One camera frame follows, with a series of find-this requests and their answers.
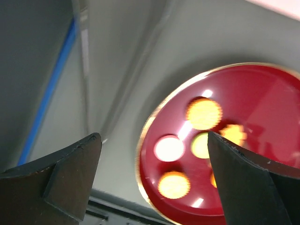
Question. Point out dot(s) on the pink round cookie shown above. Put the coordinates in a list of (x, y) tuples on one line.
[(169, 148)]

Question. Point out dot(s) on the yellow round biscuit cookie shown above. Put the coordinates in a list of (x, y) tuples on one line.
[(204, 113)]

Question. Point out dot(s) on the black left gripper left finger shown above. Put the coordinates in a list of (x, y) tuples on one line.
[(51, 190)]

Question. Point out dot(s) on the red round lacquer tray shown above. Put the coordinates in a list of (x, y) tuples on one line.
[(264, 98)]

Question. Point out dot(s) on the orange flower cookie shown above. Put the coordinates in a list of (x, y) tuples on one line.
[(234, 133)]

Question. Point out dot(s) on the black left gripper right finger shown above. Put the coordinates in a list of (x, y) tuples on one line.
[(254, 190)]

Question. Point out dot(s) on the yellow round sandwich cookie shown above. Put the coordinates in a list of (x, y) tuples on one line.
[(174, 185)]

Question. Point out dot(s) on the orange fish cookie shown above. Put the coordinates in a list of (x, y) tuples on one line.
[(212, 180)]

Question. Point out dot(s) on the green round cookie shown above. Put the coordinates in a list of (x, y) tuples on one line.
[(199, 146)]

